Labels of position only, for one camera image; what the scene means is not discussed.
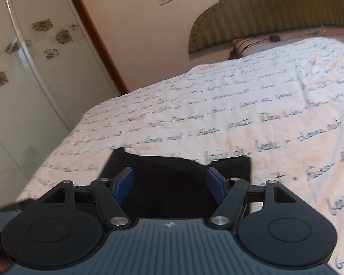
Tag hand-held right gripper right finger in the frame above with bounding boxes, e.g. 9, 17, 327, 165
206, 166, 300, 226

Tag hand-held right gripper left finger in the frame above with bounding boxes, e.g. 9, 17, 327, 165
42, 166, 134, 228

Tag black pants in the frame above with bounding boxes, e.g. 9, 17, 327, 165
99, 147, 252, 221

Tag white script-printed blanket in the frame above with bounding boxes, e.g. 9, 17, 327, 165
26, 36, 344, 275

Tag frosted glass door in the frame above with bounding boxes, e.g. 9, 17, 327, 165
0, 0, 127, 207

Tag striped pillow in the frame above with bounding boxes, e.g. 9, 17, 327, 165
229, 29, 344, 60

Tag green upholstered headboard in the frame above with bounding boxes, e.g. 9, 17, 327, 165
188, 0, 344, 54

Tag brown wooden door frame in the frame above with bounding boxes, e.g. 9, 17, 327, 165
61, 0, 129, 94

